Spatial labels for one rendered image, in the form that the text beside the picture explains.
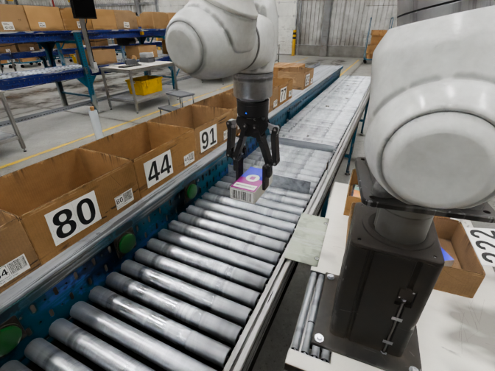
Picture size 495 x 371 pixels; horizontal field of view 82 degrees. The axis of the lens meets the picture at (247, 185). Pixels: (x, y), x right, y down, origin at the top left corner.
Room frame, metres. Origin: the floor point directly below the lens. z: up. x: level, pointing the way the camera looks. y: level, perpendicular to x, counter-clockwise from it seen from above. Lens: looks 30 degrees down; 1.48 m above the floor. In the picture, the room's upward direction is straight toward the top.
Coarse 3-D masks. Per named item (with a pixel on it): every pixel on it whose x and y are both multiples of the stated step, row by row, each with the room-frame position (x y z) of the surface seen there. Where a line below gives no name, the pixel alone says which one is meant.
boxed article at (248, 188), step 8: (256, 168) 0.74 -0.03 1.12; (248, 176) 0.69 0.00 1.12; (256, 176) 0.69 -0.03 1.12; (272, 176) 0.72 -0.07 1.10; (232, 184) 0.64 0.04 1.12; (240, 184) 0.64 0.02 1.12; (248, 184) 0.64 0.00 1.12; (256, 184) 0.64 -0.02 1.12; (232, 192) 0.63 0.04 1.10; (240, 192) 0.62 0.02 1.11; (248, 192) 0.61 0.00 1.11; (256, 192) 0.62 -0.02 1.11; (240, 200) 0.62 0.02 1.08; (248, 200) 0.61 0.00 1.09; (256, 200) 0.62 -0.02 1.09
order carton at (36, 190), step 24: (24, 168) 0.88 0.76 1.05; (48, 168) 0.95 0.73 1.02; (72, 168) 1.02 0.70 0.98; (96, 168) 1.03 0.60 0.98; (120, 168) 0.89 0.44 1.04; (0, 192) 0.80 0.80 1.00; (24, 192) 0.85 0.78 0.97; (48, 192) 0.92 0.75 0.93; (72, 192) 0.73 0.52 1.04; (96, 192) 0.79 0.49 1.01; (120, 192) 0.87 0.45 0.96; (24, 216) 0.60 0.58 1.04; (48, 240) 0.63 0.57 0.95; (72, 240) 0.68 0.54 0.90
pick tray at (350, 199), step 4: (352, 172) 1.24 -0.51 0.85; (356, 172) 1.27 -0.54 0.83; (352, 176) 1.28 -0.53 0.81; (356, 176) 1.27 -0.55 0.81; (352, 180) 1.28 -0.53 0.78; (356, 180) 1.27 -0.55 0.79; (352, 184) 1.28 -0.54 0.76; (356, 184) 1.27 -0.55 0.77; (348, 188) 1.08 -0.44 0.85; (348, 192) 1.21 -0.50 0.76; (348, 196) 1.02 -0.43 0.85; (352, 196) 1.02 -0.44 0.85; (348, 200) 1.02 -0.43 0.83; (352, 200) 1.02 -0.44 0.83; (356, 200) 1.01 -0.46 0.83; (360, 200) 1.00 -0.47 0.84; (348, 204) 1.02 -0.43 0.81; (344, 208) 1.03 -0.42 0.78; (348, 208) 1.02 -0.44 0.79; (344, 212) 1.03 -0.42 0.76; (348, 212) 1.02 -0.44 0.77; (440, 216) 0.89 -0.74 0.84
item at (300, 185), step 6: (228, 168) 1.41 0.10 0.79; (246, 168) 1.37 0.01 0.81; (228, 174) 1.41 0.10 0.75; (234, 174) 1.40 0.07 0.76; (276, 174) 1.30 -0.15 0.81; (276, 180) 1.29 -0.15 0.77; (282, 180) 1.28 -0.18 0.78; (288, 180) 1.27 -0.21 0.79; (294, 180) 1.25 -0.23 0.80; (300, 180) 1.24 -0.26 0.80; (306, 180) 1.23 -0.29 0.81; (276, 186) 1.29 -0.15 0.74; (282, 186) 1.28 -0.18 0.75; (288, 186) 1.27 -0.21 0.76; (294, 186) 1.25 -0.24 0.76; (300, 186) 1.24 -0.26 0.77; (306, 186) 1.23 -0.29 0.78; (300, 192) 1.24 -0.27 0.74; (306, 192) 1.23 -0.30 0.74
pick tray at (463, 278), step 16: (352, 208) 0.97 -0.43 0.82; (448, 224) 0.86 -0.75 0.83; (448, 240) 0.85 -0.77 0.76; (464, 240) 0.76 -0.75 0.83; (464, 256) 0.72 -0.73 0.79; (448, 272) 0.62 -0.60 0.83; (464, 272) 0.60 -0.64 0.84; (480, 272) 0.61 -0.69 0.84; (448, 288) 0.61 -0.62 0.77; (464, 288) 0.60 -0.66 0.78
